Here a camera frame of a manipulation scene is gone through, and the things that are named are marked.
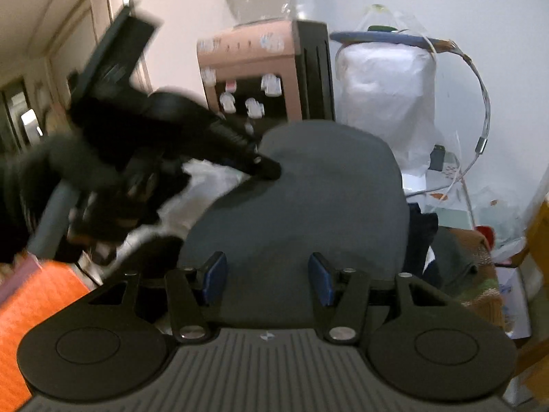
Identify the dark grey garment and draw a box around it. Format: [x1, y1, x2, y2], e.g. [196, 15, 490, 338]
[179, 121, 409, 328]

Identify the white folded garment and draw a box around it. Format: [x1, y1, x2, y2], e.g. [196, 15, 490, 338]
[79, 159, 248, 279]

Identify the pink water dispenser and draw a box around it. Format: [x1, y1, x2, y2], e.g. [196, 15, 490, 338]
[196, 20, 335, 138]

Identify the orange patterned table mat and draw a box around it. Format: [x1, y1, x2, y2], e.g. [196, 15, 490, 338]
[1, 259, 90, 411]

